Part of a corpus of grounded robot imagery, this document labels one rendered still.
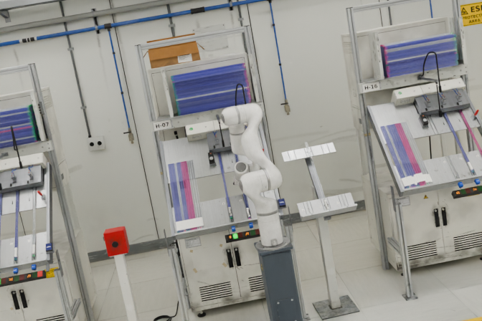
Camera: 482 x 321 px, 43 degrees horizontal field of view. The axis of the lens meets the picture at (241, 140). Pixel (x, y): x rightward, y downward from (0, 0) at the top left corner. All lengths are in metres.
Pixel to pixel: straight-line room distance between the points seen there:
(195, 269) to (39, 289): 1.04
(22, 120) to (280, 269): 1.98
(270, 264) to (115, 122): 2.75
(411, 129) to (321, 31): 1.79
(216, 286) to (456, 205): 1.74
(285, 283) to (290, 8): 2.97
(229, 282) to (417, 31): 2.20
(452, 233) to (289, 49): 2.25
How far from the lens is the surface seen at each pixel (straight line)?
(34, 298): 4.40
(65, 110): 5.72
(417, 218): 4.38
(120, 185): 5.77
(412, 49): 4.33
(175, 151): 4.10
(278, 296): 3.41
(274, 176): 3.24
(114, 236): 3.96
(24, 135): 4.26
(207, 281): 4.24
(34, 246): 4.01
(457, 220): 4.49
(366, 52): 4.43
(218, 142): 4.02
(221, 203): 3.86
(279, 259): 3.34
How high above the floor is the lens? 1.85
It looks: 10 degrees down
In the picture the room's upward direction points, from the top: 10 degrees counter-clockwise
